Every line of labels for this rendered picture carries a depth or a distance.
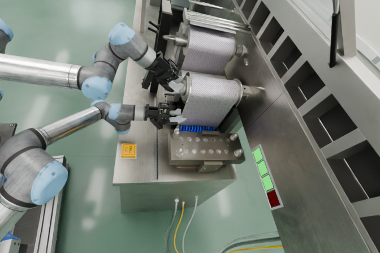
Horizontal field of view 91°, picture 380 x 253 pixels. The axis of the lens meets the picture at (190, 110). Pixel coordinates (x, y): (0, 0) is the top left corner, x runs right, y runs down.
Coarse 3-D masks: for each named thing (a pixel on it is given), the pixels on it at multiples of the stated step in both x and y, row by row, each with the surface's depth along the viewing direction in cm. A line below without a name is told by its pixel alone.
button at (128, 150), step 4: (124, 144) 96; (128, 144) 96; (132, 144) 97; (124, 148) 95; (128, 148) 95; (132, 148) 96; (124, 152) 93; (128, 152) 94; (132, 152) 94; (124, 156) 93; (128, 156) 93; (132, 156) 94
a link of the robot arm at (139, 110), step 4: (136, 108) 84; (140, 108) 85; (144, 108) 86; (136, 112) 84; (140, 112) 84; (144, 112) 85; (136, 116) 84; (140, 116) 84; (144, 116) 86; (136, 120) 86; (140, 120) 86
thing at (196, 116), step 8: (184, 112) 91; (192, 112) 92; (200, 112) 92; (208, 112) 93; (216, 112) 94; (224, 112) 95; (192, 120) 97; (200, 120) 98; (208, 120) 99; (216, 120) 100
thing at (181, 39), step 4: (176, 32) 91; (176, 36) 90; (180, 36) 91; (184, 36) 92; (176, 40) 90; (180, 40) 91; (184, 40) 92; (176, 44) 92; (180, 44) 92; (184, 44) 92
